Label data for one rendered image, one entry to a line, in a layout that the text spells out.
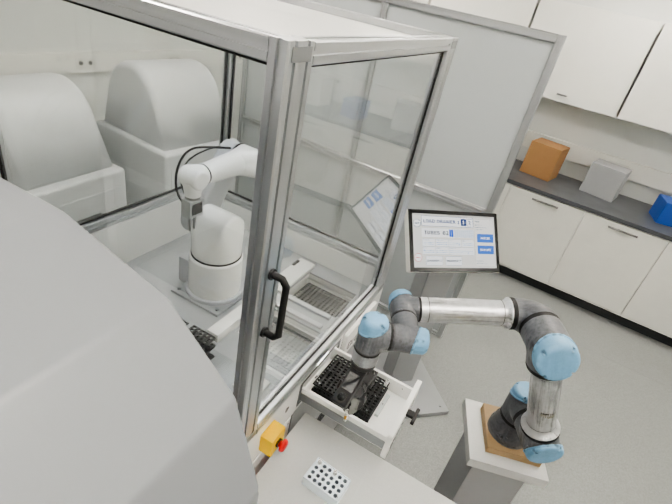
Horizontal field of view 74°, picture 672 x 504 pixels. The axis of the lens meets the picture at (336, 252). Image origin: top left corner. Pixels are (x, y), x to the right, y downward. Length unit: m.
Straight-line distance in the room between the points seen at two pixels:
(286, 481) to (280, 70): 1.20
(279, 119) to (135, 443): 0.52
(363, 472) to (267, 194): 1.05
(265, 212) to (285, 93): 0.22
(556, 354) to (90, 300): 1.10
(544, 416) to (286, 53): 1.23
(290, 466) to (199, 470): 1.03
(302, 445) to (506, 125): 2.04
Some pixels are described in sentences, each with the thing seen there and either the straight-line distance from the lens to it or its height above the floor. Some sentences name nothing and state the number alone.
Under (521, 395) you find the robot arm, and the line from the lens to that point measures 1.71.
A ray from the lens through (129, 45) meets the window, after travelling 1.03.
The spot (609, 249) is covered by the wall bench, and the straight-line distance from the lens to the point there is 4.32.
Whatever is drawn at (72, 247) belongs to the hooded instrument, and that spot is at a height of 1.76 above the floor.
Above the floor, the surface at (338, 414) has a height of 0.87.
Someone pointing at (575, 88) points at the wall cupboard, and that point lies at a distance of 4.39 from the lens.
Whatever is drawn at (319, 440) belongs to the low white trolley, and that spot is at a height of 0.76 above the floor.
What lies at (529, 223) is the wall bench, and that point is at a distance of 4.29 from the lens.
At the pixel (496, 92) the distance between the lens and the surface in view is 2.81.
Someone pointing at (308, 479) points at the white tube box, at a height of 0.80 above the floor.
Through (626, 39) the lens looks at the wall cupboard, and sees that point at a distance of 4.37.
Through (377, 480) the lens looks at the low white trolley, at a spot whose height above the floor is 0.76.
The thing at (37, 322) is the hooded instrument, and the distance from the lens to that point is 0.53.
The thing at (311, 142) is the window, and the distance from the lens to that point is 0.94.
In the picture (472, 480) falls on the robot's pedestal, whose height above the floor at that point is 0.60.
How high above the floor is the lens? 2.09
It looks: 31 degrees down
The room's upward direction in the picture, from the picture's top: 13 degrees clockwise
